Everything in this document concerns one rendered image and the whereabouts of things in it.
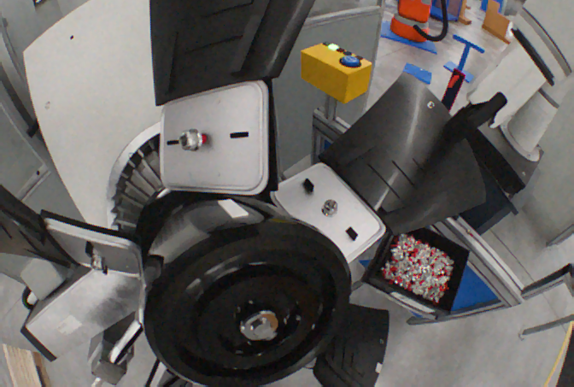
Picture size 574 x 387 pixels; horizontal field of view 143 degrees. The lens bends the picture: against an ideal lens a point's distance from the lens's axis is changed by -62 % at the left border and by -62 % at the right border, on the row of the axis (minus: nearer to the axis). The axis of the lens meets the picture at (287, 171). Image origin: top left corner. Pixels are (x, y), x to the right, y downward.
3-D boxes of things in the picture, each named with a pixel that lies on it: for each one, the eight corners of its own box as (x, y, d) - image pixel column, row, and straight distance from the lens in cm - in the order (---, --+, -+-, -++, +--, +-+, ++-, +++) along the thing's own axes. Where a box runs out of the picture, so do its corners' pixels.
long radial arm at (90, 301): (135, 217, 39) (123, 246, 28) (163, 255, 41) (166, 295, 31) (43, 293, 55) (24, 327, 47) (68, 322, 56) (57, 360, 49)
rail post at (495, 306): (405, 321, 149) (501, 301, 84) (410, 316, 150) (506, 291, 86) (409, 325, 150) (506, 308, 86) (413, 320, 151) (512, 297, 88)
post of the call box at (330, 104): (323, 116, 75) (325, 83, 67) (330, 113, 77) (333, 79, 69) (330, 121, 73) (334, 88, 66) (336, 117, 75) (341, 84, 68)
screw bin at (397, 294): (361, 283, 57) (370, 277, 50) (390, 224, 63) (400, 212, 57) (435, 318, 63) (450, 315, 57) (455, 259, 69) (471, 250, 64)
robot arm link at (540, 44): (520, 8, 35) (509, 22, 35) (522, 6, 26) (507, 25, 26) (564, 63, 36) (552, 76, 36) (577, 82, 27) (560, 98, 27)
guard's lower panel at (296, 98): (86, 305, 195) (-15, 255, 150) (360, 114, 206) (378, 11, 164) (87, 308, 194) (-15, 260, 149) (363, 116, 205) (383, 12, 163)
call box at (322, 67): (300, 82, 70) (300, 49, 65) (325, 71, 76) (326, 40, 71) (343, 109, 61) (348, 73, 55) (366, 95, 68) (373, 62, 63)
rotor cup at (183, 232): (187, 323, 28) (219, 419, 20) (109, 208, 23) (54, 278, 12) (297, 262, 28) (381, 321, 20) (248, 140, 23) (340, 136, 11)
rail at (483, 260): (312, 128, 82) (313, 110, 77) (320, 123, 84) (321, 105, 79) (506, 308, 86) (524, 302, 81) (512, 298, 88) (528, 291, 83)
